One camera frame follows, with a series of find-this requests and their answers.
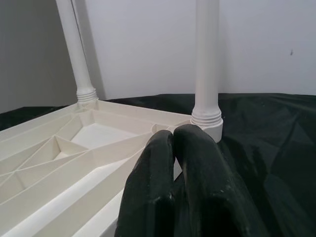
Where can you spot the white tapered plastic table leg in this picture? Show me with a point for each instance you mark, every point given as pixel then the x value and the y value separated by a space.
pixel 206 61
pixel 79 61

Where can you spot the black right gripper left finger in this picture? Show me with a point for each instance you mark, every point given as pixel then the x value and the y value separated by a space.
pixel 148 197

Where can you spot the black table cloth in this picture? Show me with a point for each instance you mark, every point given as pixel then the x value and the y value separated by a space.
pixel 271 148

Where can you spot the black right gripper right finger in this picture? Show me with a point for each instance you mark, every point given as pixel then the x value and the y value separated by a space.
pixel 209 197

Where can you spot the white plastic ribbed table top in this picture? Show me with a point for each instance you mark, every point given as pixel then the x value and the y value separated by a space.
pixel 49 172

